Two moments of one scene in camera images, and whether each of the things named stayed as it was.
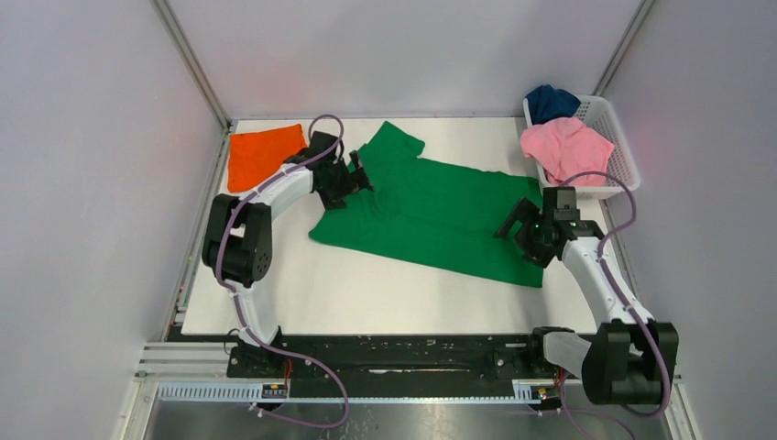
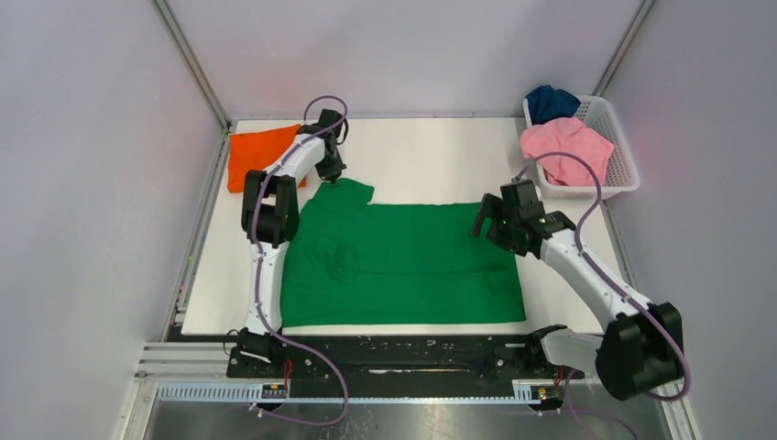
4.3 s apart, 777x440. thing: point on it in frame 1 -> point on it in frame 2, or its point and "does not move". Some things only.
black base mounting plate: [390, 355] does not move
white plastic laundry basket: [602, 114] does not move
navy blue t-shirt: [547, 103] does not move
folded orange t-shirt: [255, 154] does not move
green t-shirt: [434, 212] -> [349, 263]
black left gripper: [333, 199] -> [331, 173]
